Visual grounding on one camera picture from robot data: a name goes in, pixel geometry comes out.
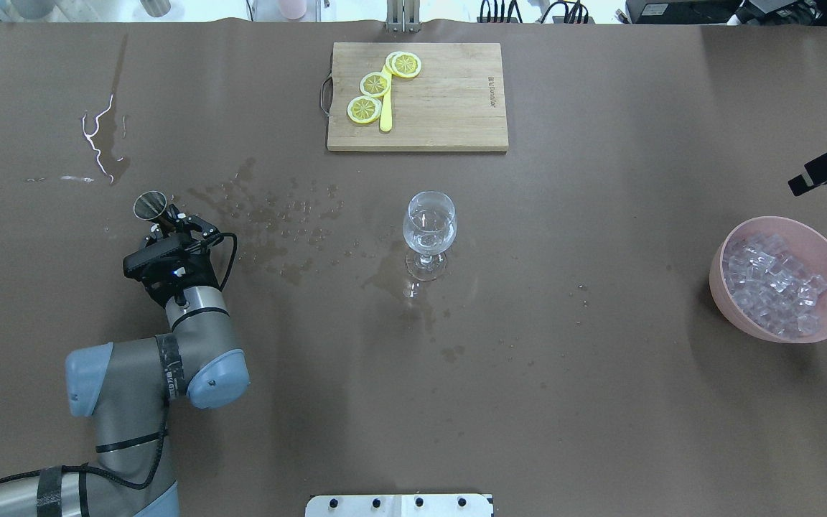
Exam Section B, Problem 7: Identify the small steel cup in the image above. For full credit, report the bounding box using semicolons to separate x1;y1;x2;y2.
140;0;172;19

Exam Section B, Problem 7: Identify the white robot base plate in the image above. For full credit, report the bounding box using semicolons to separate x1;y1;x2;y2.
304;493;495;516

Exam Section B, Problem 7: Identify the yellow plastic knife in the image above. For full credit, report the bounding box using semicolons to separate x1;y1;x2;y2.
378;65;394;134

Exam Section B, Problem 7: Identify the clear wine glass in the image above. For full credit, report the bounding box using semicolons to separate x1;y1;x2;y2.
401;191;457;281

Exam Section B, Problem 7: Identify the steel jigger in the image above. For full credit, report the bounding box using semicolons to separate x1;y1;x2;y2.
134;190;173;227

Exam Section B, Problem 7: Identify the lemon slice near handle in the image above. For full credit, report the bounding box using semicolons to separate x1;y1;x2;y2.
347;96;382;125

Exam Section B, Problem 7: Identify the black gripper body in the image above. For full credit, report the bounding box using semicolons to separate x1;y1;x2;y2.
142;233;221;308

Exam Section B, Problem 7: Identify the pink bowl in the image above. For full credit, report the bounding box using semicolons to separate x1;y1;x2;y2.
708;216;827;345

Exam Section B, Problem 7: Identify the far lemon slice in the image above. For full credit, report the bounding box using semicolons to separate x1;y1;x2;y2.
385;50;423;78

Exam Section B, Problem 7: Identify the middle lemon slice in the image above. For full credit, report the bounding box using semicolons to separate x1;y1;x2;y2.
359;71;393;98

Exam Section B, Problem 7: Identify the pink plastic cup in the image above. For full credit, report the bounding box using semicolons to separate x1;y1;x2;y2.
276;0;308;20

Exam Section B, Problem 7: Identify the aluminium frame post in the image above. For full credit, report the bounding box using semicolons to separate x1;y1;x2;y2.
385;0;422;33

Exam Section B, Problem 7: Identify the pile of ice cubes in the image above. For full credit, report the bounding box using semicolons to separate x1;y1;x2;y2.
721;233;827;338

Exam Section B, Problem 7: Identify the bamboo cutting board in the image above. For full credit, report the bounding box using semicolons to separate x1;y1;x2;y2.
326;42;509;153

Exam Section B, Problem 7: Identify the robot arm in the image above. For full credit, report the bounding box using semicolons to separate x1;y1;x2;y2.
0;191;250;516

